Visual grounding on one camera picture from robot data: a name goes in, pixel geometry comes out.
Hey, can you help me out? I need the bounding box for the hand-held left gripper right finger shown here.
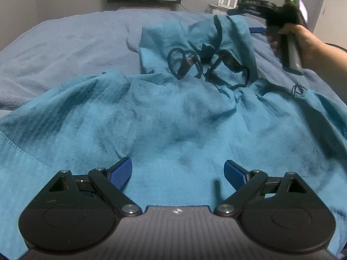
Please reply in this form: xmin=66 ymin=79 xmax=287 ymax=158
xmin=214 ymin=160 xmax=305 ymax=217

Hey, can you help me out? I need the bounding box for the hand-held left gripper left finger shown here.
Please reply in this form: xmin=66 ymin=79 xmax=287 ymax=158
xmin=47 ymin=156 xmax=143 ymax=217

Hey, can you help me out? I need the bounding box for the teal zip jacket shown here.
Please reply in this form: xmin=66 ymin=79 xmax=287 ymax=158
xmin=0 ymin=13 xmax=347 ymax=260

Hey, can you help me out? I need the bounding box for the person's right forearm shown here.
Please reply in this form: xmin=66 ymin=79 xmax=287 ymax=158
xmin=312 ymin=42 xmax=347 ymax=73

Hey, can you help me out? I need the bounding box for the person's right hand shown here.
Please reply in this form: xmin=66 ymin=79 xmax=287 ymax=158
xmin=268 ymin=23 xmax=326 ymax=69

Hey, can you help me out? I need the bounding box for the grey-blue bed sheet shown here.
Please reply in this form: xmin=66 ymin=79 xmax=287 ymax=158
xmin=0 ymin=7 xmax=347 ymax=111

